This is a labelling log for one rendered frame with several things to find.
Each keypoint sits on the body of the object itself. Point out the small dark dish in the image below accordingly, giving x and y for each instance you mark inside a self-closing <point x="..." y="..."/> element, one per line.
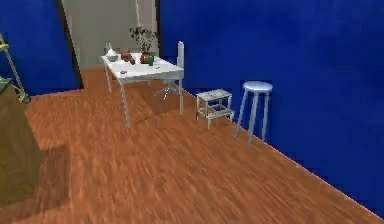
<point x="123" y="72"/>

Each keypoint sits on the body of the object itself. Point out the white table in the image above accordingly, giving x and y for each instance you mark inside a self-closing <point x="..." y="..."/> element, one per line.
<point x="143" y="70"/>

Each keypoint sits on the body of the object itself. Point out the pale blue round stool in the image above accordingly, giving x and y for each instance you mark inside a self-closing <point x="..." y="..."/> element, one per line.
<point x="257" y="87"/>

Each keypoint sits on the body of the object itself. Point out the white step stool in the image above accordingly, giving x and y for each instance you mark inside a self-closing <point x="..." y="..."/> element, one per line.
<point x="214" y="103"/>

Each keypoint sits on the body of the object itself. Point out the white chair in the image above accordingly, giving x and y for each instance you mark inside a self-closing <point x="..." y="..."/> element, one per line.
<point x="180" y="55"/>

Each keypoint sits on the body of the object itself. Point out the green house plant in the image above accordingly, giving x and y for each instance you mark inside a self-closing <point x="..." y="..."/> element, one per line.
<point x="144" y="41"/>

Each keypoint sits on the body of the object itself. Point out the brown wooden cabinet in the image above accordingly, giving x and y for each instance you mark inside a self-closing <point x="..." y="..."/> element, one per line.
<point x="15" y="143"/>

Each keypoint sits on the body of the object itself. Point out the green mug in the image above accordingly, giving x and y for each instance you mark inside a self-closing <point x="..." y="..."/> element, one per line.
<point x="150" y="60"/>

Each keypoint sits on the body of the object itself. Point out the white bowl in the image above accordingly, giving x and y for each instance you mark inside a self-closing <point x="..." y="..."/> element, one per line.
<point x="112" y="57"/>

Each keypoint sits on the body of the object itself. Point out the clear glass bottle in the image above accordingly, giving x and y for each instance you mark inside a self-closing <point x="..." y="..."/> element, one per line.
<point x="107" y="48"/>

